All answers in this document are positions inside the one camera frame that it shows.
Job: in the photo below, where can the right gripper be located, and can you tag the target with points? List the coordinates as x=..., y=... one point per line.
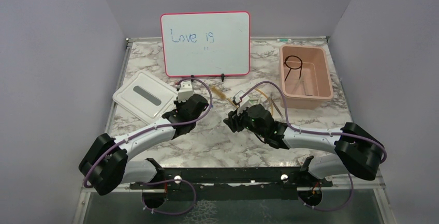
x=233, y=121

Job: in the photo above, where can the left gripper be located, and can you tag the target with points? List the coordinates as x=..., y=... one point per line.
x=179, y=104

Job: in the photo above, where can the black metal ring support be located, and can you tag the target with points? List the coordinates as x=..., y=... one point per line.
x=288, y=63

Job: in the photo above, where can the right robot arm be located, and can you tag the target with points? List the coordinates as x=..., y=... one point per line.
x=350, y=148

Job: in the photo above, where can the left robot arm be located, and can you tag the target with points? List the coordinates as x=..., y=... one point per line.
x=109, y=161

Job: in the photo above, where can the yellow rubber tubing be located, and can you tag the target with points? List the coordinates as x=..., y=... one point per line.
x=268, y=99

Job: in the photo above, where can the metal tweezers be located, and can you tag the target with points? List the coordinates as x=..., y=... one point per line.
x=275, y=105

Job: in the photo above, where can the white plastic bin lid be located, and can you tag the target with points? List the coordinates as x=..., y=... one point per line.
x=145, y=96

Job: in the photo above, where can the pink-framed whiteboard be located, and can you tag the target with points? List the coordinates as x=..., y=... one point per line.
x=206, y=44

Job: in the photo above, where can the pink plastic bin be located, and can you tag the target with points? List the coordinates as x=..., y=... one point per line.
x=315, y=72

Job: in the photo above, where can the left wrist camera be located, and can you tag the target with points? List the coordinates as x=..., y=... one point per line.
x=184, y=91

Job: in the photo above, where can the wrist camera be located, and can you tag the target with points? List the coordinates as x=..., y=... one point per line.
x=242, y=102
x=184, y=91

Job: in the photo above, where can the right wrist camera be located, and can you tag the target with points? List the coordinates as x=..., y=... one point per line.
x=242, y=102

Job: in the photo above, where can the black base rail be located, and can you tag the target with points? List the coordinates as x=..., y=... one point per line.
x=223, y=184

